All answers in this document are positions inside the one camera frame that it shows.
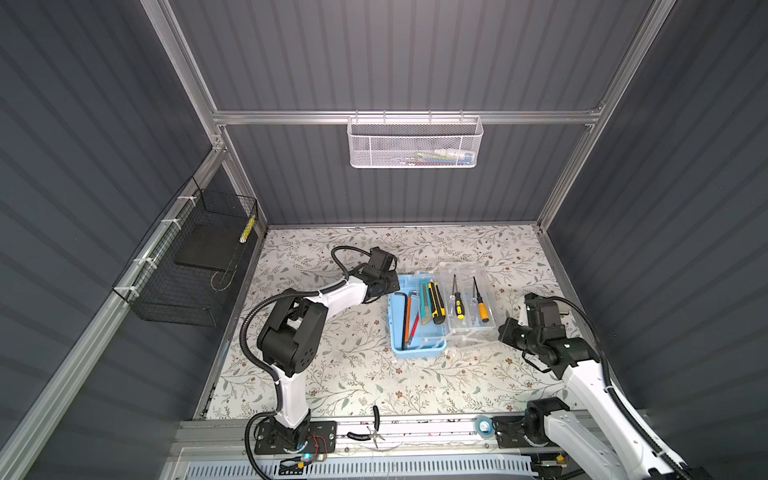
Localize black hex key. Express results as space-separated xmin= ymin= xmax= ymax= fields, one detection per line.
xmin=389 ymin=291 xmax=409 ymax=353

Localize teal utility knife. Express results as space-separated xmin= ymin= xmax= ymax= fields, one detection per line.
xmin=419 ymin=279 xmax=432 ymax=325

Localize red hex key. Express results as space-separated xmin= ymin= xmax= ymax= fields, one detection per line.
xmin=407 ymin=314 xmax=421 ymax=345

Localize yellow black utility knife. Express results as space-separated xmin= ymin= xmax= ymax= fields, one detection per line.
xmin=428 ymin=281 xmax=447 ymax=325

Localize light blue plastic tool box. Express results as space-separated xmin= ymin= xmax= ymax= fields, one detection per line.
xmin=387 ymin=273 xmax=448 ymax=360

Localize orange hex key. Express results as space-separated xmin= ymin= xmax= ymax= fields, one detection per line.
xmin=402 ymin=290 xmax=416 ymax=350

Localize red handled screwdriver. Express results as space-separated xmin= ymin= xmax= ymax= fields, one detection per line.
xmin=452 ymin=274 xmax=466 ymax=320

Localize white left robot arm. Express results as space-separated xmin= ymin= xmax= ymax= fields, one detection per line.
xmin=238 ymin=245 xmax=400 ymax=451

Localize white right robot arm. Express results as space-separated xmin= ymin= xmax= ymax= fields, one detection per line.
xmin=493 ymin=293 xmax=710 ymax=479

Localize blue tape roll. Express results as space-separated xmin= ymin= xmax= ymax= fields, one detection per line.
xmin=473 ymin=415 xmax=495 ymax=439

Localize yellow marker in basket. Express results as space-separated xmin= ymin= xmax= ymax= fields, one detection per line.
xmin=239 ymin=215 xmax=256 ymax=244

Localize white wire wall basket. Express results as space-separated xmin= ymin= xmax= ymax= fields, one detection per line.
xmin=346 ymin=114 xmax=484 ymax=169

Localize black handled pliers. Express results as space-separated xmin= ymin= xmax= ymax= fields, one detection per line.
xmin=345 ymin=404 xmax=383 ymax=448

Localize black wire wall basket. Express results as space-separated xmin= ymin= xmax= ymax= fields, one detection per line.
xmin=113 ymin=182 xmax=259 ymax=327

